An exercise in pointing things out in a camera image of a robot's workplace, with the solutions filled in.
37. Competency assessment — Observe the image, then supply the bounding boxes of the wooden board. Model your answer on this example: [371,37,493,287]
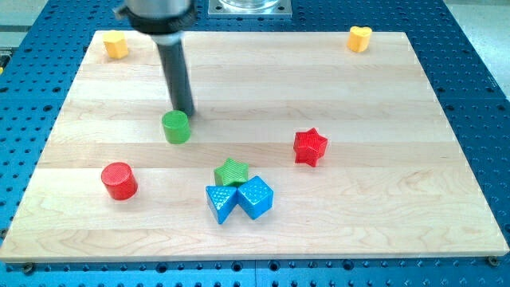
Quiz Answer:
[1,31,508,263]

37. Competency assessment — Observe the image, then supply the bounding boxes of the blue triangle block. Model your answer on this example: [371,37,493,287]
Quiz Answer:
[206,186,237,224]

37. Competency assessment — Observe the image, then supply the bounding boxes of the blue perforated table plate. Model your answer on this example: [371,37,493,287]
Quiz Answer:
[1,1,509,286]

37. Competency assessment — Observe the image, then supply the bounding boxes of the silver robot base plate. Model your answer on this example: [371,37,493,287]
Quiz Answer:
[208,0,292,18]

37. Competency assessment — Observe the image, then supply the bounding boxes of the red cylinder block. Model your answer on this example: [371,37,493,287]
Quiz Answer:
[100,162,138,200]

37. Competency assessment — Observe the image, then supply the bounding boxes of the green star block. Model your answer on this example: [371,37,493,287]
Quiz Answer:
[214,158,249,187]

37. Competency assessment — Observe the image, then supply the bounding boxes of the red star block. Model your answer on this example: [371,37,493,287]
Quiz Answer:
[293,128,328,167]

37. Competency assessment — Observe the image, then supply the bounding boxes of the yellow heart block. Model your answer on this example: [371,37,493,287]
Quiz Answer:
[347,26,372,53]

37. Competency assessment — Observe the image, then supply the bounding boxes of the green cylinder block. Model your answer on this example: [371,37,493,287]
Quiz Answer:
[162,110,190,144]

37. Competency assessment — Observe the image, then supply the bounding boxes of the yellow hexagon block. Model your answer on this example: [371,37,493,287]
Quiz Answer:
[103,30,128,59]

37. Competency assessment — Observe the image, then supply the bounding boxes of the blue cube block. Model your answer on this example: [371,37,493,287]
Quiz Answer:
[237,176,274,219]

